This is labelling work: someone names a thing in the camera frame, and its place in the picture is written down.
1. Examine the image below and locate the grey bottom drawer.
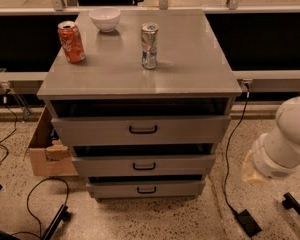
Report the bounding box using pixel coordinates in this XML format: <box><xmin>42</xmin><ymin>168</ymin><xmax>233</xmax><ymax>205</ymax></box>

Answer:
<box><xmin>86</xmin><ymin>180</ymin><xmax>205</xmax><ymax>199</ymax></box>

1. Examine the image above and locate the black cable right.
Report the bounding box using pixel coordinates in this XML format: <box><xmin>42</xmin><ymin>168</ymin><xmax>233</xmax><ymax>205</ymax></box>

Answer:
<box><xmin>222</xmin><ymin>82</ymin><xmax>252</xmax><ymax>215</ymax></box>

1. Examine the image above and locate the black stand leg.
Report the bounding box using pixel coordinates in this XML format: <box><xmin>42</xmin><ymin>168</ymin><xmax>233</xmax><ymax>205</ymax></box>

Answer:
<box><xmin>41</xmin><ymin>205</ymin><xmax>71</xmax><ymax>240</ymax></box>
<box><xmin>282</xmin><ymin>192</ymin><xmax>300</xmax><ymax>216</ymax></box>

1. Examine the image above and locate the brown cardboard box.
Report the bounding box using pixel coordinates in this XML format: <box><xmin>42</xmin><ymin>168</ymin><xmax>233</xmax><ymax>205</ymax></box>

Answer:
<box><xmin>28</xmin><ymin>108</ymin><xmax>77</xmax><ymax>176</ymax></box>

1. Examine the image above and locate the black stand leg left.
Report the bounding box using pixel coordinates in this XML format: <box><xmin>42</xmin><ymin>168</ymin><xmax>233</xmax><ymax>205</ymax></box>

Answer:
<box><xmin>41</xmin><ymin>205</ymin><xmax>71</xmax><ymax>240</ymax></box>

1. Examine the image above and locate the grey top drawer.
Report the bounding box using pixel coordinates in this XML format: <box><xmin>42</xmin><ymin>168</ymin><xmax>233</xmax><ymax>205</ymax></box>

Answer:
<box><xmin>52</xmin><ymin>115</ymin><xmax>230</xmax><ymax>146</ymax></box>

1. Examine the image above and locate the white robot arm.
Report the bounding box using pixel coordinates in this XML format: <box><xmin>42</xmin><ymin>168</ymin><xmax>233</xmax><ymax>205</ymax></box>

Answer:
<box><xmin>242</xmin><ymin>96</ymin><xmax>300</xmax><ymax>183</ymax></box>

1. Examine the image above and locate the grey drawer cabinet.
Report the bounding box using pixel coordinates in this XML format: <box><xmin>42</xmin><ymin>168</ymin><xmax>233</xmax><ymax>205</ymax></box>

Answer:
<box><xmin>38</xmin><ymin>10</ymin><xmax>241</xmax><ymax>184</ymax></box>

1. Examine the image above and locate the black power adapter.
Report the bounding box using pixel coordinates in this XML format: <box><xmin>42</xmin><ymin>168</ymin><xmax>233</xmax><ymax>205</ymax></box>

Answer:
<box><xmin>235</xmin><ymin>210</ymin><xmax>262</xmax><ymax>237</ymax></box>

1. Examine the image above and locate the crushed silver can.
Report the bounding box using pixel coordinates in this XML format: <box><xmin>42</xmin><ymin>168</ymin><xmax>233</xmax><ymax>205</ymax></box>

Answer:
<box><xmin>141</xmin><ymin>22</ymin><xmax>159</xmax><ymax>69</ymax></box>

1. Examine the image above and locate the grey drawer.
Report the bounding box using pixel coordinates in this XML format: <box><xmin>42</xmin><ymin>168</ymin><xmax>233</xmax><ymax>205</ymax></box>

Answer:
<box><xmin>86</xmin><ymin>180</ymin><xmax>205</xmax><ymax>199</ymax></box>
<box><xmin>52</xmin><ymin>115</ymin><xmax>230</xmax><ymax>146</ymax></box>
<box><xmin>72</xmin><ymin>155</ymin><xmax>216</xmax><ymax>177</ymax></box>

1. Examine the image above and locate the black stand leg right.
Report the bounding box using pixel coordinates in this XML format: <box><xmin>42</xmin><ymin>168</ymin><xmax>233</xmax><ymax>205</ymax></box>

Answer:
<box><xmin>282</xmin><ymin>192</ymin><xmax>300</xmax><ymax>216</ymax></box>

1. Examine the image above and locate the orange soda can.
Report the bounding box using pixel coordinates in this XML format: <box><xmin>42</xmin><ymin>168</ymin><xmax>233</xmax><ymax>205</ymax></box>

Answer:
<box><xmin>58</xmin><ymin>21</ymin><xmax>86</xmax><ymax>63</ymax></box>

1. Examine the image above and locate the black top drawer handle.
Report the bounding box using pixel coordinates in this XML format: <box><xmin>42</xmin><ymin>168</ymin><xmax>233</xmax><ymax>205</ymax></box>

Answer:
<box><xmin>129</xmin><ymin>125</ymin><xmax>158</xmax><ymax>135</ymax></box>

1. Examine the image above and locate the black floor cable left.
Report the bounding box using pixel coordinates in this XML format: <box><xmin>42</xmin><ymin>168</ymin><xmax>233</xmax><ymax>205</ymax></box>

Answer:
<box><xmin>9</xmin><ymin>177</ymin><xmax>70</xmax><ymax>240</ymax></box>

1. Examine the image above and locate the grey middle drawer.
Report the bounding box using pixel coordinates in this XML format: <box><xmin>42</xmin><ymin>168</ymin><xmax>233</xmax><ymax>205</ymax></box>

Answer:
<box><xmin>72</xmin><ymin>155</ymin><xmax>216</xmax><ymax>177</ymax></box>

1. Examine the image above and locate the white bowl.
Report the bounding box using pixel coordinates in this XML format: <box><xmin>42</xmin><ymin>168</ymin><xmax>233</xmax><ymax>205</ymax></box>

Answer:
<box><xmin>89</xmin><ymin>7</ymin><xmax>121</xmax><ymax>32</ymax></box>

